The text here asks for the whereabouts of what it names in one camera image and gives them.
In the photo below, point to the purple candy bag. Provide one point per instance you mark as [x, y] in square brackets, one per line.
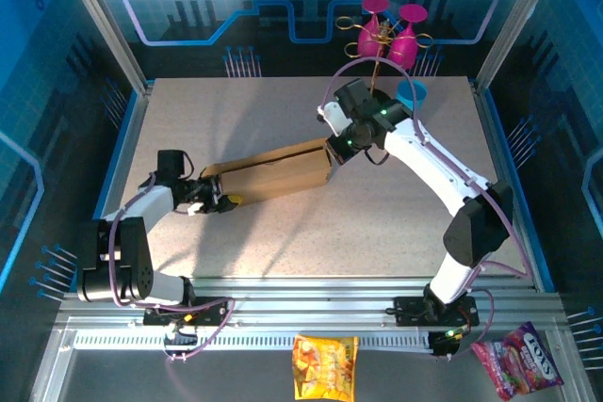
[518, 364]

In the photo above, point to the aluminium profile frame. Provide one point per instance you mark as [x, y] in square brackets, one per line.
[306, 300]

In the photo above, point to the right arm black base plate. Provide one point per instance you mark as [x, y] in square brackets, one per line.
[410, 310]

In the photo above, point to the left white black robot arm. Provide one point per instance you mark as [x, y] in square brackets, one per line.
[141, 204]

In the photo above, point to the blue plastic cup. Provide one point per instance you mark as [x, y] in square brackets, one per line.
[420, 91]

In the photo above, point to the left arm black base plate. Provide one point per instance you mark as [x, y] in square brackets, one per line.
[212, 310]

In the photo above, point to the yellow snack bag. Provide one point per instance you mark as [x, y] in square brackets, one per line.
[325, 366]

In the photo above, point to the pink plastic wine glass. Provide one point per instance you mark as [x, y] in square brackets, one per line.
[369, 39]
[405, 46]

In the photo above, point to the brown cardboard box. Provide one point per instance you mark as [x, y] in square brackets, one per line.
[282, 171]

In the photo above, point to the black controller box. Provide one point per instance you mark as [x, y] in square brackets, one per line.
[443, 343]

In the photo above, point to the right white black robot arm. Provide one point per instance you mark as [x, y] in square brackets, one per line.
[424, 152]

